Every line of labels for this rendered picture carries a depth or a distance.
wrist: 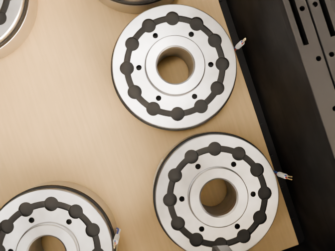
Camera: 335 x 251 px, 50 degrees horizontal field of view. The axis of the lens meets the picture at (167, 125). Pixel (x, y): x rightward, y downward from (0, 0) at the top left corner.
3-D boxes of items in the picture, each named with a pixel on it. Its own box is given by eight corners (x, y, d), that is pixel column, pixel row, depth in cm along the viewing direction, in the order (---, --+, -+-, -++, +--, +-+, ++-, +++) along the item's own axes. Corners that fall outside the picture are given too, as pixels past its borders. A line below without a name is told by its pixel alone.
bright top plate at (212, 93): (251, 106, 30) (252, 106, 29) (134, 145, 29) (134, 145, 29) (213, -9, 30) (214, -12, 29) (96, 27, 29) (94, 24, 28)
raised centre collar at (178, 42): (213, 85, 29) (214, 85, 28) (155, 104, 29) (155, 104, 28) (194, 28, 29) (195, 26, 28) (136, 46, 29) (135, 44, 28)
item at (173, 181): (292, 232, 30) (295, 234, 29) (177, 273, 29) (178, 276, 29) (254, 117, 30) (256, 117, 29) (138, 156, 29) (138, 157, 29)
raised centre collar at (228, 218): (255, 214, 29) (257, 216, 29) (198, 235, 29) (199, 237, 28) (236, 157, 29) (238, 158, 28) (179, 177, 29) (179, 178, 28)
